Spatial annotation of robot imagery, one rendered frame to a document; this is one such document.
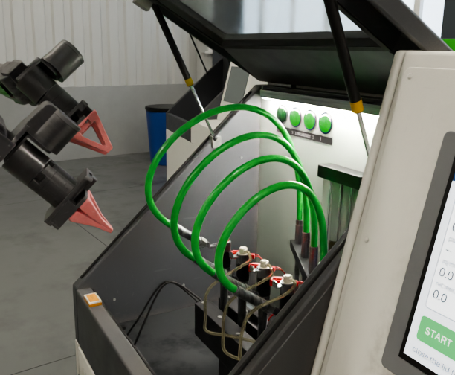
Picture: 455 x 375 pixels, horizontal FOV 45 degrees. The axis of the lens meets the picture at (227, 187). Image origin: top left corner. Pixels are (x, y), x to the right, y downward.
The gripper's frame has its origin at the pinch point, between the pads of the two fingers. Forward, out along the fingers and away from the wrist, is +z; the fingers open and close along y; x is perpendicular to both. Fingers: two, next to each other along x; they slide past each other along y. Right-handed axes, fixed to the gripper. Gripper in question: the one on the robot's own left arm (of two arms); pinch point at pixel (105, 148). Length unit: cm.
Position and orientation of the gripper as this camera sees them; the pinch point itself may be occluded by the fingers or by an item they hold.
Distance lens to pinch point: 109.0
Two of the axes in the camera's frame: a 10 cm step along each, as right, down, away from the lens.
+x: -6.4, 7.4, -2.1
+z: 7.1, 6.8, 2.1
